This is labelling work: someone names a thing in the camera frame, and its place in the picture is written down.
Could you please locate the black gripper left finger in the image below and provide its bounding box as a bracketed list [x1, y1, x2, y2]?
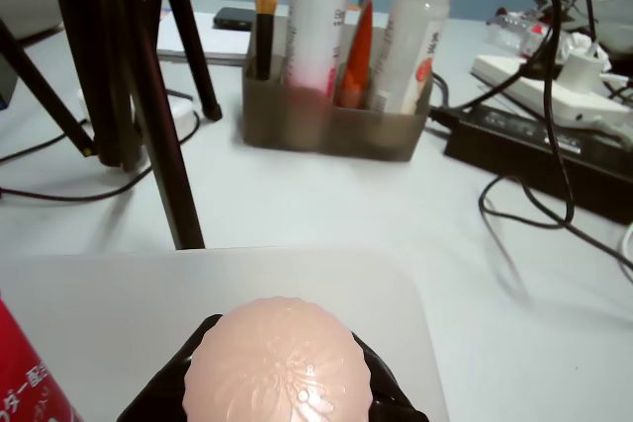
[116, 315, 224, 422]

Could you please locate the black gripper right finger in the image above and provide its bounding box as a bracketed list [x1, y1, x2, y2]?
[348, 333, 429, 422]

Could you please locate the pink bottle with pink cap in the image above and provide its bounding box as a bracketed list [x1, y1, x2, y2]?
[181, 295, 375, 422]

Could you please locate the white bottle orange print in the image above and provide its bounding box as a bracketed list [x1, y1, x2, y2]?
[373, 0, 469, 115]

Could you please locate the frosted plastic bin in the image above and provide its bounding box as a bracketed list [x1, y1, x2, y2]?
[0, 246, 451, 422]

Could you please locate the red cream tube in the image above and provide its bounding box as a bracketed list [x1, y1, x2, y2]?
[0, 297, 83, 422]

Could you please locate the white round disc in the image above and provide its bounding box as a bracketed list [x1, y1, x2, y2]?
[77, 90, 200, 137]

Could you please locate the brown translucent organizer box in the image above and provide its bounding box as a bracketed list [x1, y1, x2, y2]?
[241, 24, 434, 163]

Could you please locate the black power adapter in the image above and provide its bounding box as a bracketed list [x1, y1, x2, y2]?
[442, 105, 633, 225]

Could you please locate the white notebook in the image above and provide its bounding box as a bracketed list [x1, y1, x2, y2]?
[156, 9, 254, 66]

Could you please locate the orange red tube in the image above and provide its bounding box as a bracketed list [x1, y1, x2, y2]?
[334, 0, 376, 110]

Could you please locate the white power strip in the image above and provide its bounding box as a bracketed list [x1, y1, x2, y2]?
[470, 53, 633, 127]

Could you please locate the black phone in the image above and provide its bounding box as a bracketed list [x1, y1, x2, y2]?
[213, 6, 257, 32]

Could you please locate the white charger plug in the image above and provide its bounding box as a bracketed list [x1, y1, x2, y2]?
[558, 48, 612, 90]

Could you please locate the white spray can pink base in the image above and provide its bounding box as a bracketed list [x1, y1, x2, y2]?
[284, 0, 351, 97]

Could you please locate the thin black power cable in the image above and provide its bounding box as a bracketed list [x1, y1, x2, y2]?
[478, 174, 633, 275]

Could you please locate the thick black cable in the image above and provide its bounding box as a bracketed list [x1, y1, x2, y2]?
[390, 0, 578, 229]

